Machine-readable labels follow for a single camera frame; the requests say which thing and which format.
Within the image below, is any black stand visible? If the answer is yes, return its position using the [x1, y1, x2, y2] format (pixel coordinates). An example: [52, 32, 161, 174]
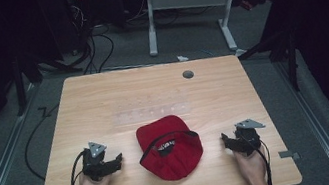
[7, 51, 50, 117]
[233, 24, 307, 101]

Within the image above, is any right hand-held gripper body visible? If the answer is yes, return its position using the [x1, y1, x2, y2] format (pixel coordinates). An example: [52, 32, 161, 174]
[230, 115, 271, 159]

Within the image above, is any grey table cable grommet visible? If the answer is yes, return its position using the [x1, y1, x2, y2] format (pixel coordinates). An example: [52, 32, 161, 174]
[181, 68, 196, 81]

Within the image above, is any black floor cable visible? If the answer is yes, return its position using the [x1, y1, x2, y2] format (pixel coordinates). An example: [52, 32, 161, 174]
[15, 102, 73, 184]

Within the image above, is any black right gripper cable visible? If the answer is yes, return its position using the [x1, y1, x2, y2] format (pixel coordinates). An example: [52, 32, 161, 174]
[241, 129, 276, 185]

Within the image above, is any bundle of black cables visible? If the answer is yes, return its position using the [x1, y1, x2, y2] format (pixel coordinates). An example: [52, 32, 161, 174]
[65, 0, 120, 78]

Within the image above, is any grey tape piece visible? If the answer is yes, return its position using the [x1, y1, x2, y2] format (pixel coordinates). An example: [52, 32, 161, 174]
[278, 147, 301, 164]

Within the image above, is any small white floor object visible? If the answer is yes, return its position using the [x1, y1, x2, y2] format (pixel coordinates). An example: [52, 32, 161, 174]
[176, 53, 190, 64]

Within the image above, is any person's right hand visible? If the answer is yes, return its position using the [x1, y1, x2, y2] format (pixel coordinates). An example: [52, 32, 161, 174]
[232, 144, 271, 185]

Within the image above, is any red cap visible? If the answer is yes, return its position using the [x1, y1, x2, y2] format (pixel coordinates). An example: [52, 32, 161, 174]
[132, 110, 209, 185]

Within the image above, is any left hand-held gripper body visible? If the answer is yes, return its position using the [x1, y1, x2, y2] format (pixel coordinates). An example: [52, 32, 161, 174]
[77, 138, 116, 185]

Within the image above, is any small red object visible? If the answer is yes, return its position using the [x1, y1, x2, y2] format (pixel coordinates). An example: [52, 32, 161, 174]
[238, 0, 255, 13]

